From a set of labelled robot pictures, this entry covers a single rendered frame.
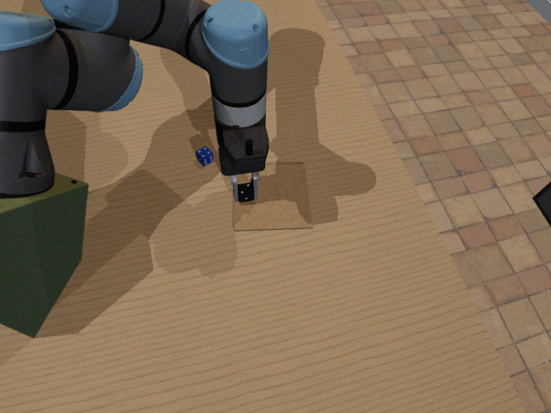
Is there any tan cork mat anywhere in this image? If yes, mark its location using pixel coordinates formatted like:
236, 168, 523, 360
234, 164, 313, 231

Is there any black die with white pips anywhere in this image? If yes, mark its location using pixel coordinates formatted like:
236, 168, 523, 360
238, 182, 253, 202

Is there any blue die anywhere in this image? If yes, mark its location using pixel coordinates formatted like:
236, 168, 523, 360
195, 146, 214, 166

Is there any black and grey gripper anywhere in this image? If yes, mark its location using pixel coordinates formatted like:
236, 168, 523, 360
212, 90, 269, 202

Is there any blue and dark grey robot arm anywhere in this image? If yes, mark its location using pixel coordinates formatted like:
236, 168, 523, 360
0, 0, 269, 199

